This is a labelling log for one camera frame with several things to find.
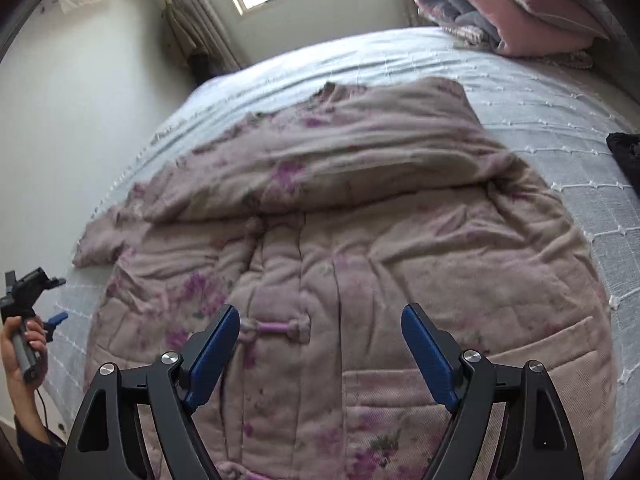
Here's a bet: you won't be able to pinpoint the black puffer jacket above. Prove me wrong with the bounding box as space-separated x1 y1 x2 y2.
606 132 640 195

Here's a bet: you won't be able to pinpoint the grey curtain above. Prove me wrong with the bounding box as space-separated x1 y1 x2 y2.
163 0 242 84

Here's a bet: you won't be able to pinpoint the pink floral quilted jacket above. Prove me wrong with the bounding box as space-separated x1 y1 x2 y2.
74 77 615 479

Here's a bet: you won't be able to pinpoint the person's left forearm dark sleeve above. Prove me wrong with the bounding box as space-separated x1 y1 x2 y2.
9 387 66 479

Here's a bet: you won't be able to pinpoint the person's left hand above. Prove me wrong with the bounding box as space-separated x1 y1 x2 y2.
1 315 48 408

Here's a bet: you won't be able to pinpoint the pink folded blanket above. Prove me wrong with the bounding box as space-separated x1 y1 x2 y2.
413 0 598 58

